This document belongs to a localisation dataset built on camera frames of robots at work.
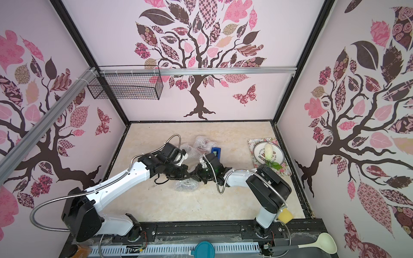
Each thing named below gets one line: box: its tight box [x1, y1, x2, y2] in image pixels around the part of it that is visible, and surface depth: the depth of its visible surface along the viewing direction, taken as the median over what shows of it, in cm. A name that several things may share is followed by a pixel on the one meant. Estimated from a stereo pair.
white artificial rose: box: [264, 142, 283, 171], surface depth 99 cm
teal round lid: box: [190, 240, 216, 258], surface depth 64 cm
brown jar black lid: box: [67, 244, 92, 258], surface depth 64 cm
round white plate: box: [252, 141, 286, 166], surface depth 102 cm
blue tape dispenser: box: [210, 146, 222, 161], surface depth 99 cm
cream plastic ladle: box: [268, 232, 338, 255], surface depth 71 cm
